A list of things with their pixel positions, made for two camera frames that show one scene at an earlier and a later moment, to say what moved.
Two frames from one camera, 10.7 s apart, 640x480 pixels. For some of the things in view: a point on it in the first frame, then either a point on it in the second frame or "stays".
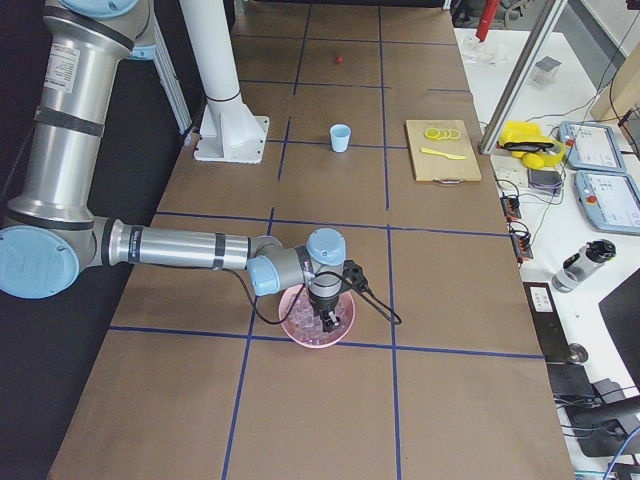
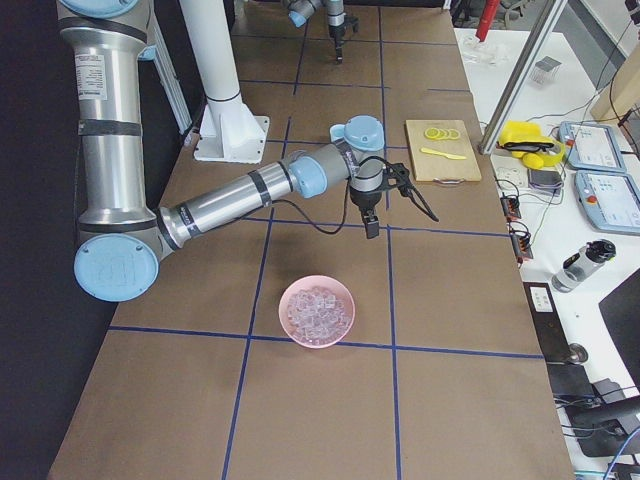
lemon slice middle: x=444 y=134 stays
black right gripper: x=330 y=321 -> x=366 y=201
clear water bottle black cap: x=577 y=266 stays
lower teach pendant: x=610 y=200 stays
